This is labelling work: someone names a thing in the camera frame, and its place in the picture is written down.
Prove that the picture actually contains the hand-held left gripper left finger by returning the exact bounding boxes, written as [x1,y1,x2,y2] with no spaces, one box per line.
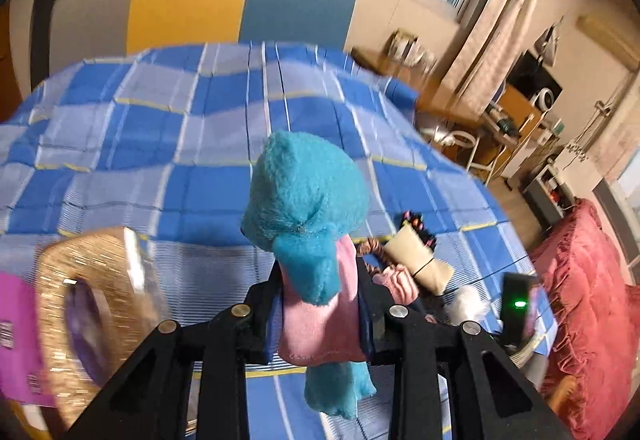
[65,265,287,440]

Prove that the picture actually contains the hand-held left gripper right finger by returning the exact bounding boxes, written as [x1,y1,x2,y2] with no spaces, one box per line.
[357,270,571,440]

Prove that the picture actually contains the white fluffy pompom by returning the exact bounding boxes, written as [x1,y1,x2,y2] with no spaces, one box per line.
[446,285,494,324]

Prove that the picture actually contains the brown scrunchie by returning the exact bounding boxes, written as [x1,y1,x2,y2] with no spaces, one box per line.
[355,236,397,271]

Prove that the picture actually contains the colourful hair ties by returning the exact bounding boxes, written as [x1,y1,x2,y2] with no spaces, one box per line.
[399,211,439,249]

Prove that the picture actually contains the teal plush toy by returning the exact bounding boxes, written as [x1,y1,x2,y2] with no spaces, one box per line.
[241,130,377,421]

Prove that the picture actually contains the wicker basket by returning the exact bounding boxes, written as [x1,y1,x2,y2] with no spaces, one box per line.
[509,327,557,372]

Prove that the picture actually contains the pink ruffled cushion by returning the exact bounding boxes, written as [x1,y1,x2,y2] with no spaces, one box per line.
[529,199,640,440]

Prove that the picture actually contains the ornate gold tissue box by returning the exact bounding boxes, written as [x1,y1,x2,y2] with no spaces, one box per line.
[34,226,172,427]

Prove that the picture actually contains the wooden chair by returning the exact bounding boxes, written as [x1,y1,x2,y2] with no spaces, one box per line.
[467,84,546,185]

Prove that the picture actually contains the purple cardboard box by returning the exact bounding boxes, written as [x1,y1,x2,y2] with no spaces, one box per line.
[0,271,57,409]

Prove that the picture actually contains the blue plaid bedsheet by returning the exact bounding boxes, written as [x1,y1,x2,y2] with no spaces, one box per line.
[0,42,559,440]

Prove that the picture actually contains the wooden desk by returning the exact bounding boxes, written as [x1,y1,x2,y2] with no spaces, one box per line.
[350,47,483,127]

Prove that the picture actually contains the black monitor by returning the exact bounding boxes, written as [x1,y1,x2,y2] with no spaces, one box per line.
[506,50,563,113]

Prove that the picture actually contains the small packets on desk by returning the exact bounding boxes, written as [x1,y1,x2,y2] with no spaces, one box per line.
[387,30,433,68]

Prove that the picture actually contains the striped beige curtain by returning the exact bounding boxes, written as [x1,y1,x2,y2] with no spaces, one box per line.
[439,0,559,117]

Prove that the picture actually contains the grey yellow blue sofa back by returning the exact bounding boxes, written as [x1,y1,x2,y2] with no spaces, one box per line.
[10,0,359,96]

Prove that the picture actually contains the black rolled mat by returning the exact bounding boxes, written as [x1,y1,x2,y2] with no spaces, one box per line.
[29,0,71,91]

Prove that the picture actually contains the white cable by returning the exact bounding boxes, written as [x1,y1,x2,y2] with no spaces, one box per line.
[422,126,478,151]

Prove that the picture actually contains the white ring fan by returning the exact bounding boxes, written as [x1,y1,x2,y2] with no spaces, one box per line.
[529,88,557,109]

